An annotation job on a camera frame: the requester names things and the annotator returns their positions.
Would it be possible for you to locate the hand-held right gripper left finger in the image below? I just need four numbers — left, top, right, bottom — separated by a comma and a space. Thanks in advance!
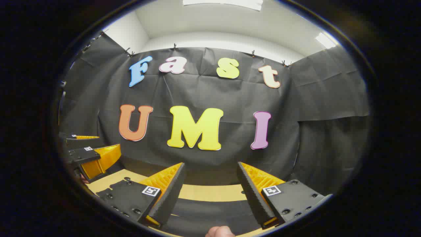
95, 162, 186, 229

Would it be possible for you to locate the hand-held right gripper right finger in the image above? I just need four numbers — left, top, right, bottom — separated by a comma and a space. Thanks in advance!
237, 161, 333, 230

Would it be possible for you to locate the black backdrop cloth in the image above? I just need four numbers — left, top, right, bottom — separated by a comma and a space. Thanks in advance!
59, 31, 370, 198

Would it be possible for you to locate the white ceiling light panel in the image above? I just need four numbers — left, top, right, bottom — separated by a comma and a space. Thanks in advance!
183, 0, 263, 11
315, 32, 336, 50

